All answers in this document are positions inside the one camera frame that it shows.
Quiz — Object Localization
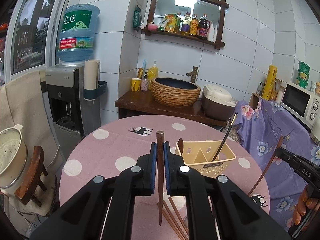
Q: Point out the dark chopstick gold band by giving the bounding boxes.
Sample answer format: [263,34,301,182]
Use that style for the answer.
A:
[212,112,238,161]

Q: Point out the person's right hand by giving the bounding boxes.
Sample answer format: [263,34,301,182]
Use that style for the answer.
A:
[293,185,319,225]

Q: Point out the cream plastic utensil holder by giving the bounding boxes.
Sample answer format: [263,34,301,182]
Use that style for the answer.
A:
[175,140,236,178]

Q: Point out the pink polka dot tablecloth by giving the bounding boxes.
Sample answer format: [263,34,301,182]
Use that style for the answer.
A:
[59,115,270,239]

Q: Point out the small wooden stool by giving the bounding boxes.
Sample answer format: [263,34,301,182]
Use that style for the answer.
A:
[15,146,48,207]

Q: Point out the purple floral cloth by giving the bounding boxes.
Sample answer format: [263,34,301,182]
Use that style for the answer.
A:
[234,99,319,230]

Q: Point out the grey water dispenser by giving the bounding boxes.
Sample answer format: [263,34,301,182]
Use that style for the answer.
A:
[44,62,101,153]

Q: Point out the brown white rice cooker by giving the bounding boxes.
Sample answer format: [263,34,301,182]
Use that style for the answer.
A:
[201,84,236,121]

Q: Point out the dark wooden counter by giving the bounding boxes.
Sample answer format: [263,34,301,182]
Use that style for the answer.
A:
[115,91,227,127]

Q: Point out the white microwave oven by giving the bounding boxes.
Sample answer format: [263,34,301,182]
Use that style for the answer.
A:
[280,82,319,131]

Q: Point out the yellow mug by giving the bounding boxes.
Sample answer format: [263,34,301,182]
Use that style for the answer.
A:
[131,77,142,92]

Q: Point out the brass faucet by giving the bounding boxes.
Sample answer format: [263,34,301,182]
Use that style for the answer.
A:
[186,66,198,83]

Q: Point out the yellow rolled packet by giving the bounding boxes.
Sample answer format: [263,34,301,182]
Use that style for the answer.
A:
[261,65,277,100]

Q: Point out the yellow soap dispenser bottle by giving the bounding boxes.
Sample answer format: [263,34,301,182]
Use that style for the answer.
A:
[147,61,158,83]

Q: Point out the green stacked cups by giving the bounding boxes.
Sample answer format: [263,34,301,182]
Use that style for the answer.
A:
[295,61,310,89]

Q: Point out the blue water jug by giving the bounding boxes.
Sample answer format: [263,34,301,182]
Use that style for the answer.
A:
[56,4,100,62]

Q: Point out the yellow oil bottle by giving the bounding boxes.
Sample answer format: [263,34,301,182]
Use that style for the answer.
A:
[189,14,199,36]

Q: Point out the dark soy sauce bottle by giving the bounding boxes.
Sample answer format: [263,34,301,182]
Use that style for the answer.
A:
[197,14,210,40]

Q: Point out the green hanging packet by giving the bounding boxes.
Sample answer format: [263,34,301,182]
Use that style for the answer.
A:
[132,5,142,32]

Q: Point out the dark wooden wall shelf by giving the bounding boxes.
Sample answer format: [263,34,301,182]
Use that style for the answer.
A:
[143,0,229,50]

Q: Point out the window with frame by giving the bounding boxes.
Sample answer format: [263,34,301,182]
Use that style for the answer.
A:
[4,0,68,82]

